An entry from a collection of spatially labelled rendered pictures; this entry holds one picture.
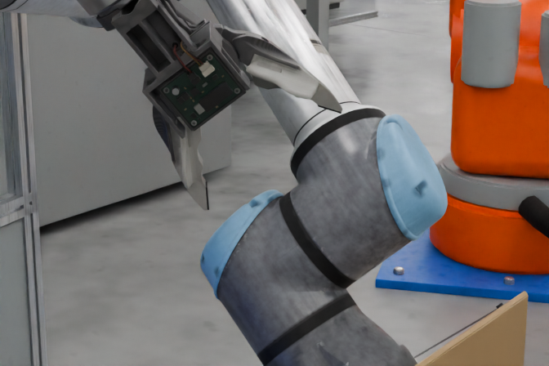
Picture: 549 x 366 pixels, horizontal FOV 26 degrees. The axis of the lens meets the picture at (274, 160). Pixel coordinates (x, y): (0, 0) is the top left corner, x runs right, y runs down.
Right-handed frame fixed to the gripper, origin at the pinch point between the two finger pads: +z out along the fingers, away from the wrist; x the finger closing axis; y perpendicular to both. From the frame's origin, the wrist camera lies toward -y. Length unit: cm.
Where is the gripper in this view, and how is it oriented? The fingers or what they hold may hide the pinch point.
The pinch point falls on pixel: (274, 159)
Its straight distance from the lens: 106.2
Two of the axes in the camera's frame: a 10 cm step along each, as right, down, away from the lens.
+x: 8.0, -5.8, -1.8
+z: 6.0, 7.3, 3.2
